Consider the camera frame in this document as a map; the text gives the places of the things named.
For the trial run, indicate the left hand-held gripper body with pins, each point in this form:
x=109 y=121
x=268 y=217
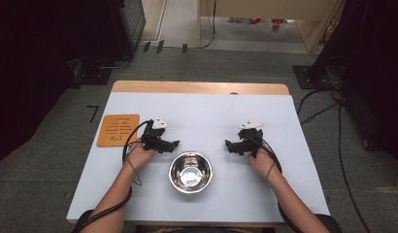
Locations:
x=152 y=136

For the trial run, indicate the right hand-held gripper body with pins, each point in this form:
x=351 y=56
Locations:
x=250 y=139

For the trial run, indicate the stainless steel bowl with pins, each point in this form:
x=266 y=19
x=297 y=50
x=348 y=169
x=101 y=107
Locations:
x=190 y=173

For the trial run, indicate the person's left hand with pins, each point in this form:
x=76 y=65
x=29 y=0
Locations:
x=139 y=157

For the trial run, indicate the person's right hand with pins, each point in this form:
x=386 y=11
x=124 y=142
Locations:
x=263 y=163

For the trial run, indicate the orange square trivet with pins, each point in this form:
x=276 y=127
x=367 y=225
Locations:
x=117 y=130

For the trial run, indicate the white table cover sheet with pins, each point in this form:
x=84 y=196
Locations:
x=200 y=113

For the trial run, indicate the black flat stand base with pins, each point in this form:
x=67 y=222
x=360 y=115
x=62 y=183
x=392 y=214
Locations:
x=304 y=77

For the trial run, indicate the person's left black sleeve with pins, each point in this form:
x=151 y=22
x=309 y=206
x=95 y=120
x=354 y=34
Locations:
x=82 y=220

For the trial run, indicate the person's black sleeve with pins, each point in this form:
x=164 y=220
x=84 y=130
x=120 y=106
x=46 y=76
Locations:
x=331 y=225
x=82 y=220

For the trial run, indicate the dark glass cabinet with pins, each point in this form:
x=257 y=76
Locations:
x=132 y=22

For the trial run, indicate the person's right black sleeve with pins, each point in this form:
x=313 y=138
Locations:
x=331 y=225

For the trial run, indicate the small red object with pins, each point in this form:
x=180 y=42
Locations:
x=277 y=23
x=255 y=20

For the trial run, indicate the light wooden cabinet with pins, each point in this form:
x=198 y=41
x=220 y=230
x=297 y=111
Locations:
x=271 y=8

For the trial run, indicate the black curtain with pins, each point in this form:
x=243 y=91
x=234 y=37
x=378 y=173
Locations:
x=375 y=64
x=32 y=64

